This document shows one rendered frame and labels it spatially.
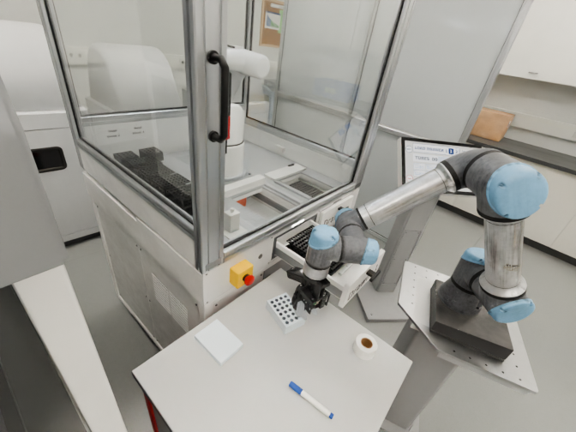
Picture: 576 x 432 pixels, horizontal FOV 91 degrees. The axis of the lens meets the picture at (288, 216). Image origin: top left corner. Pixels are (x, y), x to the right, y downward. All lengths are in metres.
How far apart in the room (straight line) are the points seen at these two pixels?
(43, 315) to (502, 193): 0.83
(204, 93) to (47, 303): 0.47
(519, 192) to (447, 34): 1.91
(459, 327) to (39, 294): 1.14
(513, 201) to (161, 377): 0.99
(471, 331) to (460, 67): 1.85
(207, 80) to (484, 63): 2.09
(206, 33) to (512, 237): 0.85
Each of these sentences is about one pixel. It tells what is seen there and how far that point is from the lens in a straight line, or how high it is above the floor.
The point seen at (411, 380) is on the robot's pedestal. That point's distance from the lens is 1.55.
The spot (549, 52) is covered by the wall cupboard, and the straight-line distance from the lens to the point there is 4.10.
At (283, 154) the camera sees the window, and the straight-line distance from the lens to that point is 0.96.
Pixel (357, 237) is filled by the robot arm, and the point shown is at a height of 1.15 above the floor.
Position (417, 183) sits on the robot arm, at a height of 1.28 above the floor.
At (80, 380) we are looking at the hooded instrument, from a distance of 0.54.
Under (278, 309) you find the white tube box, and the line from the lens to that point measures 1.04.
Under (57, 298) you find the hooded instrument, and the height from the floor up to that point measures 1.30.
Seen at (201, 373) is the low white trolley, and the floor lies 0.76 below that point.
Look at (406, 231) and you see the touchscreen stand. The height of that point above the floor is 0.61.
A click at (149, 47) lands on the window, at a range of 0.85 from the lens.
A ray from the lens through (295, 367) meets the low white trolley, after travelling 0.97.
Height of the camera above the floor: 1.59
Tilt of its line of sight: 32 degrees down
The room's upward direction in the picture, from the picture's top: 9 degrees clockwise
